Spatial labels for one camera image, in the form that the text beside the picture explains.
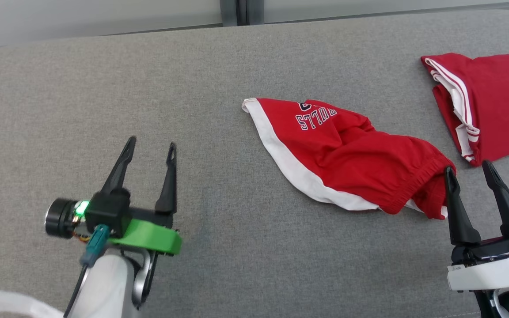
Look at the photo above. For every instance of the grey window frame post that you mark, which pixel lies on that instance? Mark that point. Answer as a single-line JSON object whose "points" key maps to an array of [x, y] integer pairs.
{"points": [[241, 11]]}

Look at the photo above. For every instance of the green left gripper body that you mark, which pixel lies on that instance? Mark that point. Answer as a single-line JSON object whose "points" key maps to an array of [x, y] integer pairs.
{"points": [[148, 236]]}

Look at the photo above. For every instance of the red jersey with white stripes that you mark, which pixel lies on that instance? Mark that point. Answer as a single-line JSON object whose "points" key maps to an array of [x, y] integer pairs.
{"points": [[497, 101]]}

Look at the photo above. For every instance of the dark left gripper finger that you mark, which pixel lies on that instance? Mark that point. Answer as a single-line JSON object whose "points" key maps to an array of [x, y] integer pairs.
{"points": [[119, 170], [168, 185]]}

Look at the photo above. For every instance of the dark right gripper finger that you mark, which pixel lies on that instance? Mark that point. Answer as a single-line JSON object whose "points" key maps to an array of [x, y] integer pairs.
{"points": [[506, 203], [460, 212]]}

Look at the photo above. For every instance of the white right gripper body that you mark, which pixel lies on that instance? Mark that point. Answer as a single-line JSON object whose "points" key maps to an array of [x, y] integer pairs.
{"points": [[493, 271]]}

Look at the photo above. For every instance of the red shorts with white trim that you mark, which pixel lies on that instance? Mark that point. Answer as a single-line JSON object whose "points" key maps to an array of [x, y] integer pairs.
{"points": [[356, 163]]}

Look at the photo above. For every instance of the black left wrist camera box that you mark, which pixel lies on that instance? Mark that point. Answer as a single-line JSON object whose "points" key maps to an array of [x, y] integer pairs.
{"points": [[108, 212]]}

